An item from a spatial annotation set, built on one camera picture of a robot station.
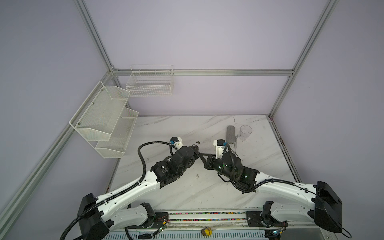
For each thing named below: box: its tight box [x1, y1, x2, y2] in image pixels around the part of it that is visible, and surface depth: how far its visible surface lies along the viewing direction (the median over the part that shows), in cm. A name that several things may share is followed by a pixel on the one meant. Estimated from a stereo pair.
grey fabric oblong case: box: [226, 125, 236, 144], surface depth 109 cm
